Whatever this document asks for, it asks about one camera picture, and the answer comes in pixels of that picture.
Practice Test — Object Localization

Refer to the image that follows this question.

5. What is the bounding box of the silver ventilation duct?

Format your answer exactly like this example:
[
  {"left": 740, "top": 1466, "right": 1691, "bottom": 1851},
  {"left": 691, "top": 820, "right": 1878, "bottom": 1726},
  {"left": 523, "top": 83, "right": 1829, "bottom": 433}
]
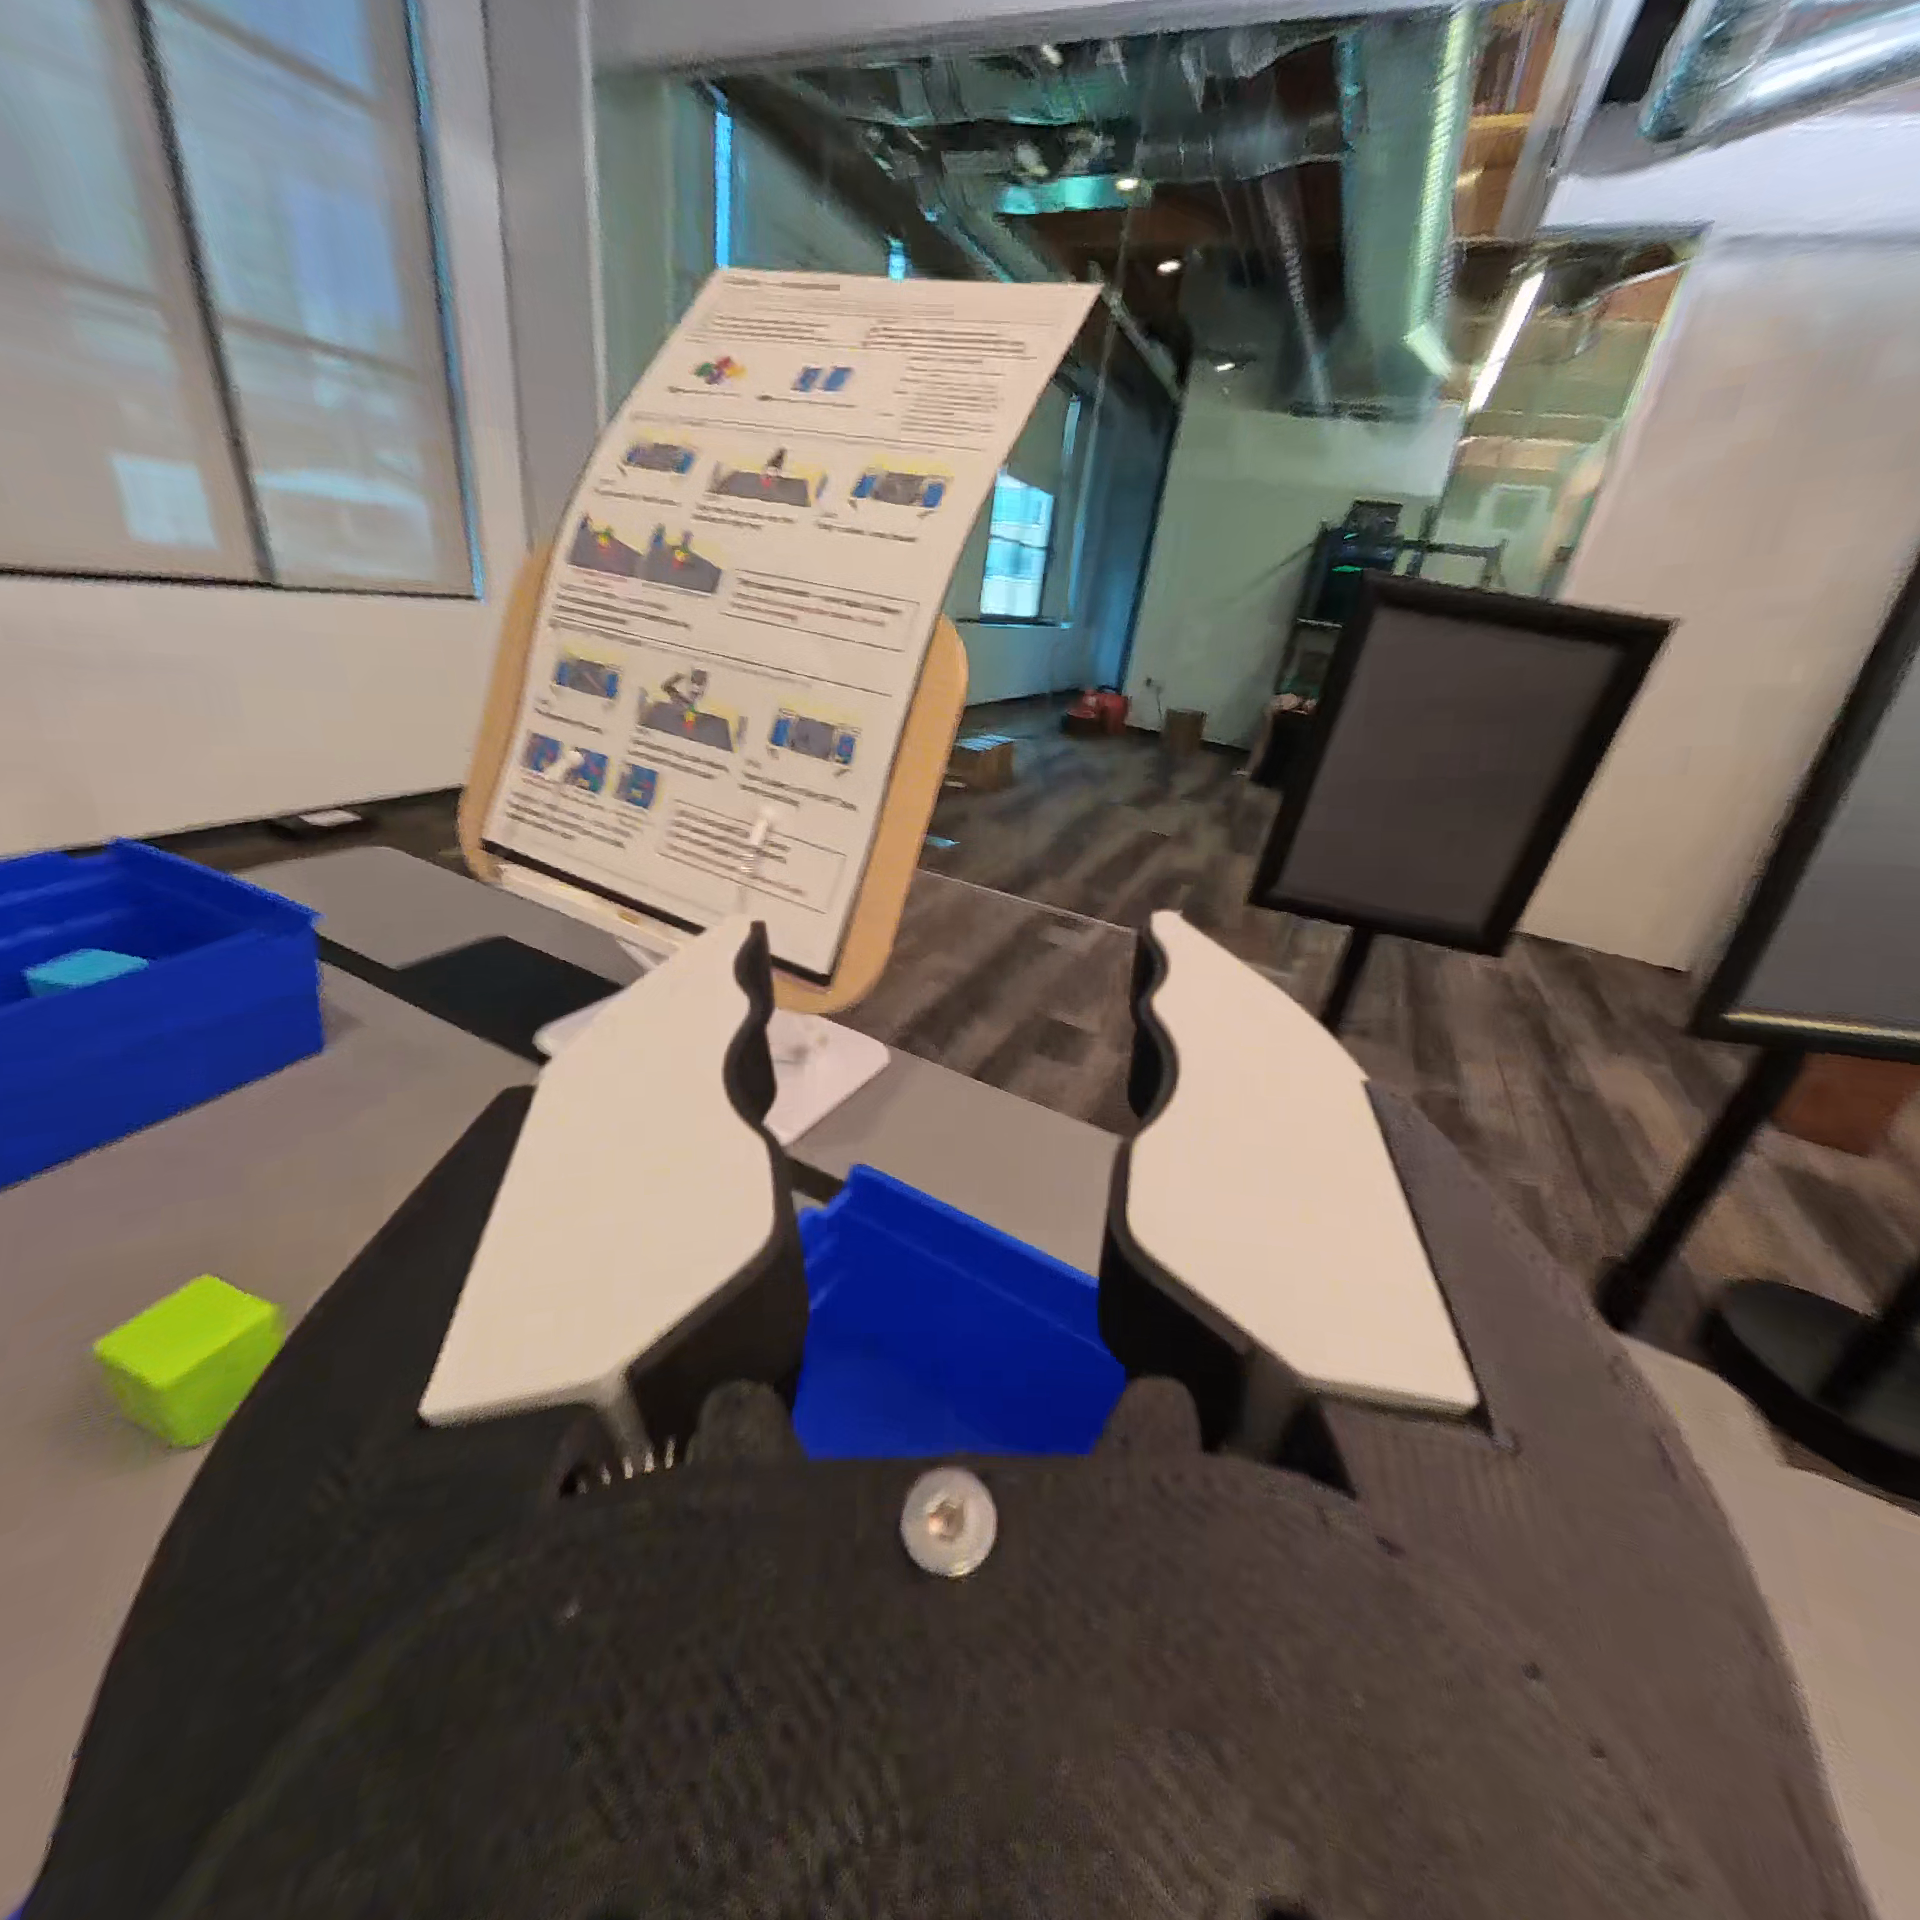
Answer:
[{"left": 1291, "top": 0, "right": 1487, "bottom": 423}]

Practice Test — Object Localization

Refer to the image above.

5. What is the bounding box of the blue plastic bin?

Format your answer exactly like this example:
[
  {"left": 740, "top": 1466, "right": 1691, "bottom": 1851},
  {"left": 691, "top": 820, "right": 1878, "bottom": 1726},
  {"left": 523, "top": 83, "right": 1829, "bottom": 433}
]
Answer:
[
  {"left": 0, "top": 841, "right": 326, "bottom": 1192},
  {"left": 786, "top": 1166, "right": 1137, "bottom": 1464}
]

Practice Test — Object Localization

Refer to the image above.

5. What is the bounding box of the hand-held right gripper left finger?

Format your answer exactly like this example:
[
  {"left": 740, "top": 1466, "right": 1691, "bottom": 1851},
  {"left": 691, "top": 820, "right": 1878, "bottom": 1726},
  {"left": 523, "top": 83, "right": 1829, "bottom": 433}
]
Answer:
[{"left": 421, "top": 919, "right": 811, "bottom": 1449}]

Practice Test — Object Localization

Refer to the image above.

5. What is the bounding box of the black framed panel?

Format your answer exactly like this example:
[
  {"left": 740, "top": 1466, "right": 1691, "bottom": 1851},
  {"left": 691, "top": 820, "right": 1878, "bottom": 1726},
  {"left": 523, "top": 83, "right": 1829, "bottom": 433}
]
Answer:
[{"left": 1247, "top": 575, "right": 1675, "bottom": 1039}]

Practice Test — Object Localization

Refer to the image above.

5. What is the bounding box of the wooden instruction sign board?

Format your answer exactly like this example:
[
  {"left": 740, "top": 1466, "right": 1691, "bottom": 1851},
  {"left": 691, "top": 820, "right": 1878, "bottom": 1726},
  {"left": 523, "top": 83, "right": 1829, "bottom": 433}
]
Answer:
[{"left": 459, "top": 272, "right": 1099, "bottom": 1018}]

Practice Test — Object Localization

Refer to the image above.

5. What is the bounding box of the black sign stand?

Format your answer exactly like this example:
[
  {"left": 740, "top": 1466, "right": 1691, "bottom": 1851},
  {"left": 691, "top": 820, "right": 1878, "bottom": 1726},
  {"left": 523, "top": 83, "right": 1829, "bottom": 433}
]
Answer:
[{"left": 1597, "top": 556, "right": 1920, "bottom": 1503}]

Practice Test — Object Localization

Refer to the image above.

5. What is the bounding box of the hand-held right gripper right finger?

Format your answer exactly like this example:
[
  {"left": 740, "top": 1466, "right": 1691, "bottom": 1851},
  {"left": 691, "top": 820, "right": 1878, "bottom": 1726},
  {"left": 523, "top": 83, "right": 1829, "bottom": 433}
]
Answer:
[{"left": 1099, "top": 911, "right": 1483, "bottom": 1454}]

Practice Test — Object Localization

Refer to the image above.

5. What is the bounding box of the green magnetic cube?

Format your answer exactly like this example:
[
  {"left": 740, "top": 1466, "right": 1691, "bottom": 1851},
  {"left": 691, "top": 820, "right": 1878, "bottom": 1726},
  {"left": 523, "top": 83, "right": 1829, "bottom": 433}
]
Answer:
[{"left": 92, "top": 1275, "right": 290, "bottom": 1452}]

